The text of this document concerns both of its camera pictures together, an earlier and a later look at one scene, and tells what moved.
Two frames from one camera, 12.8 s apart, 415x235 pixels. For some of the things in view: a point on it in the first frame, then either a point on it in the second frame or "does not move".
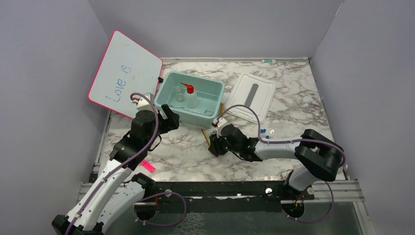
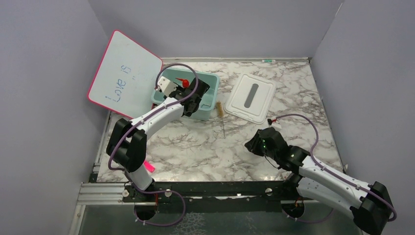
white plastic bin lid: [254, 92] does not move
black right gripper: [215, 147] to [252, 145]
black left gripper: [172, 121] to [179, 88]
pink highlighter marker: [148, 166] does not move
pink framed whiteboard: [127, 67] does not move
